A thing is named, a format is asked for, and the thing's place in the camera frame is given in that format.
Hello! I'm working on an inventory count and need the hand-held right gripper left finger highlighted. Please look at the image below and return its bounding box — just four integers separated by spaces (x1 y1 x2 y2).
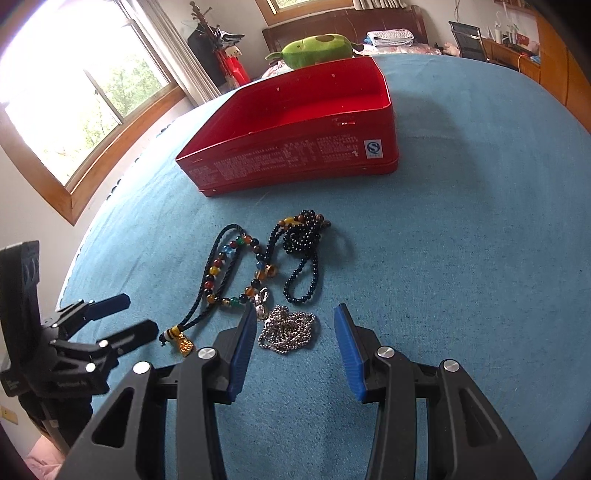
55 302 257 480

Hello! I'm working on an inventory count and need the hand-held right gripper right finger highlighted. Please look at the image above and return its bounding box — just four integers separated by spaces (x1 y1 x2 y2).
333 303 539 480

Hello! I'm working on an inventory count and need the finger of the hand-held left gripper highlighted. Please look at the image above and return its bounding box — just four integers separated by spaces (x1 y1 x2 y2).
54 293 131 339
50 318 160 376

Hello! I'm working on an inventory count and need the colourful bead cord necklace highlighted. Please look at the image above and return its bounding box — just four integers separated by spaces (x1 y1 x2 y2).
159 224 250 357

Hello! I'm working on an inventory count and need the silver ball chain necklace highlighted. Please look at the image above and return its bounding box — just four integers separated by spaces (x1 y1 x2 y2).
252 287 319 355

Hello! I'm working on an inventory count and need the multicolour bead bracelet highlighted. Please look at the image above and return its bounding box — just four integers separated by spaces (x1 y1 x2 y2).
202 234 278 308

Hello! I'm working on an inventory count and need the black bead necklace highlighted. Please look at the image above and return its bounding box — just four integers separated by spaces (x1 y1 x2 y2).
265 209 333 306

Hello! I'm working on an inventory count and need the red tin box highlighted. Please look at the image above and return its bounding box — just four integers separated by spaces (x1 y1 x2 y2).
174 55 400 198

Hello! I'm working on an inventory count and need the pink cloth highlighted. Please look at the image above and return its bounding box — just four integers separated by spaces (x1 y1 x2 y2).
25 450 65 480

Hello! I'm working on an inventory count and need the beige curtain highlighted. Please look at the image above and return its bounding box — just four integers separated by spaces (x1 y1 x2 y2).
355 0 407 11
131 0 222 104

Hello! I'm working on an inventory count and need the red bag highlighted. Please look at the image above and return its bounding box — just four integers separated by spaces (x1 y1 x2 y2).
217 48 250 88

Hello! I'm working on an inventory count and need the coat rack with dark clothes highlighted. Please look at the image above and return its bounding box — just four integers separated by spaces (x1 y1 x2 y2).
187 1 243 88

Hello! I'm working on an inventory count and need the green plush toy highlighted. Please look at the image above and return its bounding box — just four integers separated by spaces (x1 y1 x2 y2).
265 33 358 71

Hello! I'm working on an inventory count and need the folded patterned blanket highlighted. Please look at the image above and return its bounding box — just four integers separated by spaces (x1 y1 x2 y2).
367 28 416 47

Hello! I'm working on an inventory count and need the black office chair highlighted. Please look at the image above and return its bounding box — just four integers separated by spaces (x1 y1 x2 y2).
449 21 490 62

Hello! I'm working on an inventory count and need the wooden desk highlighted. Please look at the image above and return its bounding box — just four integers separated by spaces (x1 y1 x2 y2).
480 37 543 84

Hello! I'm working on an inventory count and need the dark wooden bed headboard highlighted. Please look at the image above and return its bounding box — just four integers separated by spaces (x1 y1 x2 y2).
262 6 428 47

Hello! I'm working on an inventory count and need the wooden wardrobe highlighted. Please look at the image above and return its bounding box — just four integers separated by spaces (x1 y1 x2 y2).
531 0 591 134

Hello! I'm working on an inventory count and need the large wooden frame window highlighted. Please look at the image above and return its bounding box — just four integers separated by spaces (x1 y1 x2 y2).
0 0 188 227

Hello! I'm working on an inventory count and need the small wooden frame window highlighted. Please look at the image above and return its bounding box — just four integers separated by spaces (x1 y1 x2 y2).
256 0 356 14

